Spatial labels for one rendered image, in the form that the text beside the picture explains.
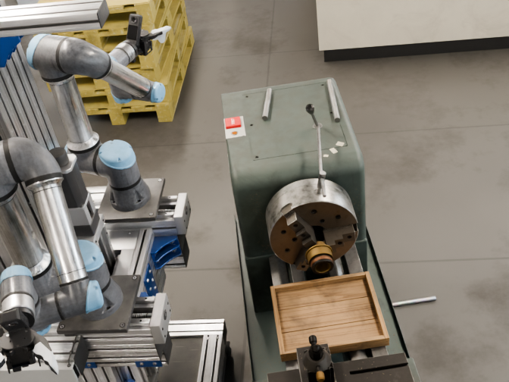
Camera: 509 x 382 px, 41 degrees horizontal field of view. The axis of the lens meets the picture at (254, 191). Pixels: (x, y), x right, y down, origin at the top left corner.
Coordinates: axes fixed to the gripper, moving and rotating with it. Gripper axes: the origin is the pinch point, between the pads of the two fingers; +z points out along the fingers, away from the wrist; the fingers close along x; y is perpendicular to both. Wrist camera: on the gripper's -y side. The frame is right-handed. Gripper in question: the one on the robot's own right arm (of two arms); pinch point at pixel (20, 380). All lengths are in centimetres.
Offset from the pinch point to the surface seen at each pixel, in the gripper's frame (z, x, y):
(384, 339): -26, -105, 54
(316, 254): -52, -90, 35
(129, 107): -338, -65, 138
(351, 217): -61, -106, 30
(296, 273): -68, -91, 60
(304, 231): -58, -88, 30
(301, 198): -67, -90, 23
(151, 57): -324, -81, 94
